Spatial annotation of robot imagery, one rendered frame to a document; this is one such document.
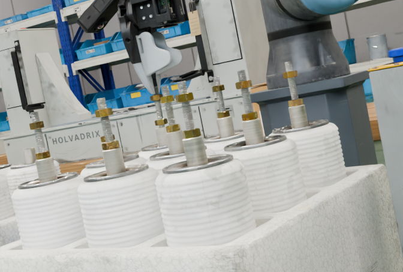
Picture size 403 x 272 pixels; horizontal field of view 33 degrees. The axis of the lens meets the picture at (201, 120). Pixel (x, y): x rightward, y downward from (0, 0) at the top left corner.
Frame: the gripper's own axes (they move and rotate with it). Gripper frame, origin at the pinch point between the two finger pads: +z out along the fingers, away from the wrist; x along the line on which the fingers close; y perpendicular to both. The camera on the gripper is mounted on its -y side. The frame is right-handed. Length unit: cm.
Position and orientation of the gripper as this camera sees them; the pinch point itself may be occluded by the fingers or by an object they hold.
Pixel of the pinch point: (149, 86)
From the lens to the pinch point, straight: 103.7
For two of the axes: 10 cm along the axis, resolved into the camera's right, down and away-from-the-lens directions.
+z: 2.0, 9.8, 0.5
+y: 9.1, -1.6, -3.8
